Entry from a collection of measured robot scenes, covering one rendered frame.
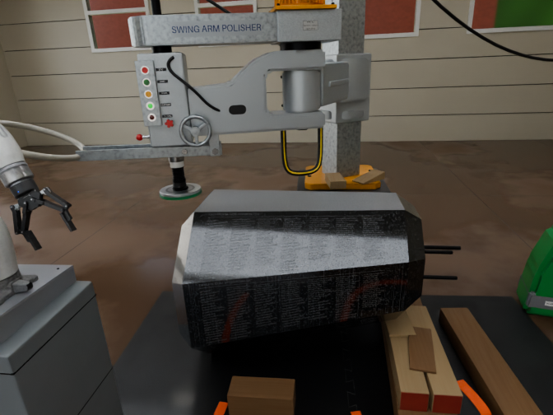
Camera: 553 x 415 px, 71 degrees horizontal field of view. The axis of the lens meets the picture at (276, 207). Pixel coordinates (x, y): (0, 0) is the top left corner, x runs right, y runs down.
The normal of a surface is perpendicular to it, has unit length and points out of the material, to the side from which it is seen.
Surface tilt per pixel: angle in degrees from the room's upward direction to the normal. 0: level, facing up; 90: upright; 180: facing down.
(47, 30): 90
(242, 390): 0
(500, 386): 0
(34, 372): 90
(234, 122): 90
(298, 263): 45
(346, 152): 90
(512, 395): 0
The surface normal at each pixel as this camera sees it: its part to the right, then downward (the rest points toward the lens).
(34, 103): -0.14, 0.35
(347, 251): -0.08, -0.42
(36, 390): 0.99, 0.01
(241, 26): 0.16, 0.34
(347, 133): 0.42, 0.30
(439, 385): -0.04, -0.94
